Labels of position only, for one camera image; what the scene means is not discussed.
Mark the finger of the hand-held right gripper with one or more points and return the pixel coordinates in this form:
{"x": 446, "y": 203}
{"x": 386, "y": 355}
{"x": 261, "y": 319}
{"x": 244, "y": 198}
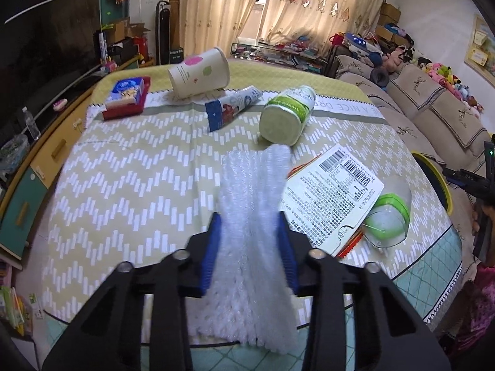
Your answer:
{"x": 462, "y": 179}

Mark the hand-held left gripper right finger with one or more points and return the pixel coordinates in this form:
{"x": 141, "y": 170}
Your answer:
{"x": 288, "y": 255}

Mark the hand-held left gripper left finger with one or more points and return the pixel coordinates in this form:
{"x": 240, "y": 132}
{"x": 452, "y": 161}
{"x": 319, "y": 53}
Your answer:
{"x": 210, "y": 255}

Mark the yellow rimmed bin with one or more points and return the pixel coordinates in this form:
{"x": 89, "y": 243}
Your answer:
{"x": 433, "y": 177}

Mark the white foam wrap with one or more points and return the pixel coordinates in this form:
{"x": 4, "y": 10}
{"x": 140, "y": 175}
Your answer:
{"x": 251, "y": 201}

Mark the white barcode packet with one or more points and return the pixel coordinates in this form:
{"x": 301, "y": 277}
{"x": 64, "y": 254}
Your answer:
{"x": 332, "y": 197}

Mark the clear cup with green band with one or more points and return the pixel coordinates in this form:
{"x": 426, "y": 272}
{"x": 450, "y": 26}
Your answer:
{"x": 386, "y": 224}

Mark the green label bottle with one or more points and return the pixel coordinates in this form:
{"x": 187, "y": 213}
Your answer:
{"x": 280, "y": 123}

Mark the white and blue tube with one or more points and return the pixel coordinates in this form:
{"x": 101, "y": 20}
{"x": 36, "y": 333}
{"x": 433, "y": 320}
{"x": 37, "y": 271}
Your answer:
{"x": 228, "y": 108}

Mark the dotted paper cup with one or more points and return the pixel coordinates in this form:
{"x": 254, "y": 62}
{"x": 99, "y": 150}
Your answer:
{"x": 197, "y": 73}

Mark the person's right hand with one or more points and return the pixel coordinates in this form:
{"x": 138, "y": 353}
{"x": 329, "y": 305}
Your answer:
{"x": 480, "y": 220}

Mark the beige sofa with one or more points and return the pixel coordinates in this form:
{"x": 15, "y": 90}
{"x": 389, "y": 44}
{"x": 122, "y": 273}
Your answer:
{"x": 433, "y": 96}

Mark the zigzag patterned tablecloth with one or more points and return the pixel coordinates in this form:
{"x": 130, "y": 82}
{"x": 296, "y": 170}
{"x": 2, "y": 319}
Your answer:
{"x": 135, "y": 181}

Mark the row of plush toys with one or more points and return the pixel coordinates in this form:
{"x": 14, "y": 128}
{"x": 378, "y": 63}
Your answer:
{"x": 444, "y": 73}

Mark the person's pink patterned clothing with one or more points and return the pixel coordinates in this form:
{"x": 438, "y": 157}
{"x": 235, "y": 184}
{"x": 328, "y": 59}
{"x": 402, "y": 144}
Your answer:
{"x": 479, "y": 301}

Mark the framed landscape picture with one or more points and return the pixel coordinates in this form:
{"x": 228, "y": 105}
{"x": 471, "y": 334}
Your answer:
{"x": 481, "y": 50}

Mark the dark neck pillow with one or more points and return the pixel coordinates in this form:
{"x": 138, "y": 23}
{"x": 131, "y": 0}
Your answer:
{"x": 378, "y": 75}

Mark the brown cardboard box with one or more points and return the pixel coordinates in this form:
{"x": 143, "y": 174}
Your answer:
{"x": 386, "y": 21}
{"x": 386, "y": 33}
{"x": 390, "y": 10}

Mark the red tissue tray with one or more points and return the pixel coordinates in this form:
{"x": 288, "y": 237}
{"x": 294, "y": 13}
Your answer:
{"x": 123, "y": 113}

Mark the blue star-print bag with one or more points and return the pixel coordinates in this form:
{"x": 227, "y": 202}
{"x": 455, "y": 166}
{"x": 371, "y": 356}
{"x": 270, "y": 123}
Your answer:
{"x": 361, "y": 42}

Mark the blue tissue pack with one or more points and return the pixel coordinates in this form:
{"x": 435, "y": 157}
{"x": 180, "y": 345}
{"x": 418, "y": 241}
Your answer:
{"x": 125, "y": 91}

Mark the red bag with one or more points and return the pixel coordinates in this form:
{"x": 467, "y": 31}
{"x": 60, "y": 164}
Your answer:
{"x": 336, "y": 39}

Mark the yellow and teal cabinet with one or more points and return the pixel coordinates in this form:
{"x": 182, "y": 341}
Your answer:
{"x": 50, "y": 150}

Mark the pile of children's books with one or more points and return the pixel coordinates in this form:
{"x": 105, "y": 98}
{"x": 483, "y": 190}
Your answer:
{"x": 19, "y": 301}

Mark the dark green box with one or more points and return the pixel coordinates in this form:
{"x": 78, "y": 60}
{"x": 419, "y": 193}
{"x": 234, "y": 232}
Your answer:
{"x": 176, "y": 55}

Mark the pile of books and toys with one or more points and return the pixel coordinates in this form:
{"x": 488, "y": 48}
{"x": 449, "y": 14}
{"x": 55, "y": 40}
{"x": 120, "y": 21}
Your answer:
{"x": 301, "y": 52}

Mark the glass coffee table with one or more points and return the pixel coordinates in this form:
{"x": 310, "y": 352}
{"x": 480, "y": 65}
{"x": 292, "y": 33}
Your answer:
{"x": 247, "y": 50}

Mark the small pink dish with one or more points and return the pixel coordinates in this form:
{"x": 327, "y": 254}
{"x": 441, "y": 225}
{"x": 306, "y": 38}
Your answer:
{"x": 60, "y": 105}

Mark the red canister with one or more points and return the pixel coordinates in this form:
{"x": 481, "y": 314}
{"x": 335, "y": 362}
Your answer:
{"x": 143, "y": 48}

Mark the cream embroidered curtain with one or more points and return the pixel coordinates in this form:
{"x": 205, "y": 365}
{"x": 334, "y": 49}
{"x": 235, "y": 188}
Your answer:
{"x": 328, "y": 4}
{"x": 216, "y": 11}

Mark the clear water bottle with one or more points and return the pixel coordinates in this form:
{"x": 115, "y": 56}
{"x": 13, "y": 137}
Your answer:
{"x": 31, "y": 123}

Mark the black tower fan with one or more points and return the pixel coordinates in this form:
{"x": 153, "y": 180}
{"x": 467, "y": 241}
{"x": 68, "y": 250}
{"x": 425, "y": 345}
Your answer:
{"x": 163, "y": 31}

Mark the open cardboard box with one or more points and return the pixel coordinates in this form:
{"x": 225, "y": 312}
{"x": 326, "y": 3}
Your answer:
{"x": 140, "y": 31}
{"x": 120, "y": 31}

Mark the tall black lettered box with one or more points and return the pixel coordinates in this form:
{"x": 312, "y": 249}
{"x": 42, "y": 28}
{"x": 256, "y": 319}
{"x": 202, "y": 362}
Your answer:
{"x": 102, "y": 46}

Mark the large black television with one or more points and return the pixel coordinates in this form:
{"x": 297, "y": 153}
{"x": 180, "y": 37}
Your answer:
{"x": 46, "y": 58}

